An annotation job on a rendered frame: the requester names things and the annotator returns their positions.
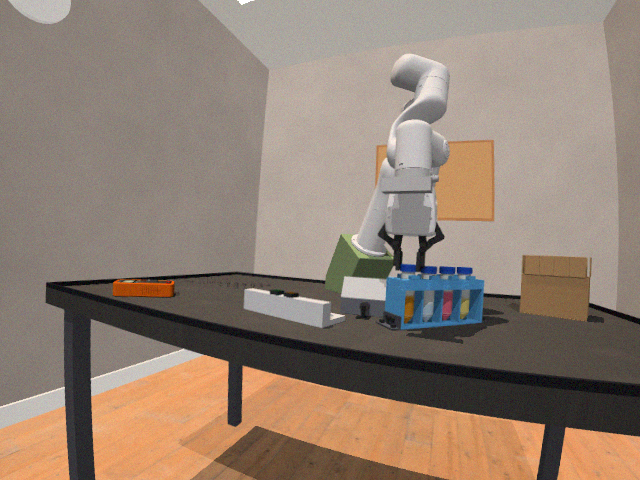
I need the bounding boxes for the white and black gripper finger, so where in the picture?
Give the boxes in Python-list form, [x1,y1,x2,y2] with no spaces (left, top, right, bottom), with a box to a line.
[416,222,445,272]
[378,223,403,270]

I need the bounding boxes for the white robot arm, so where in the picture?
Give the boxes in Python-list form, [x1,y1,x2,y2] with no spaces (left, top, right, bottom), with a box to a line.
[351,54,450,257]

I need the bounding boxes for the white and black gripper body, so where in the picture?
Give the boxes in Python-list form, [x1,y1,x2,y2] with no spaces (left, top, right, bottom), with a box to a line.
[385,187,437,237]

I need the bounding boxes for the orange digital multimeter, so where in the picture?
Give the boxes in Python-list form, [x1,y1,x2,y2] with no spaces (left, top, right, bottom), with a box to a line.
[113,279,174,297]

